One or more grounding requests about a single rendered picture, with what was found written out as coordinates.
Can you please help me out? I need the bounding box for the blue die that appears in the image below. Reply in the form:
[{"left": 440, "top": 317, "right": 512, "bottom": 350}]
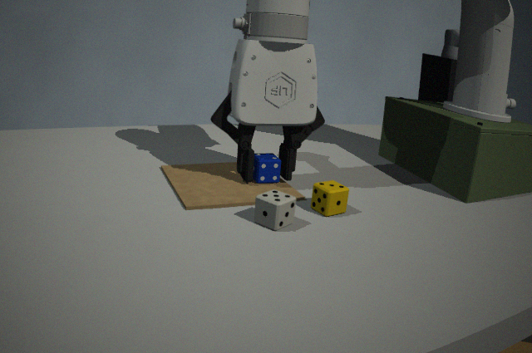
[{"left": 253, "top": 154, "right": 281, "bottom": 184}]

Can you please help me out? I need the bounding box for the tan flat mat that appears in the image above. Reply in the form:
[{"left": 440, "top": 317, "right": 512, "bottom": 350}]
[{"left": 161, "top": 162, "right": 305, "bottom": 210}]

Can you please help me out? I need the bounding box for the white die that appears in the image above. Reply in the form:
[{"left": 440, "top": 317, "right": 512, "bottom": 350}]
[{"left": 254, "top": 189, "right": 296, "bottom": 231}]

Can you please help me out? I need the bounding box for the yellow die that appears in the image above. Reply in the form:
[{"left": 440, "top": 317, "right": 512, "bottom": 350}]
[{"left": 311, "top": 180, "right": 349, "bottom": 217}]

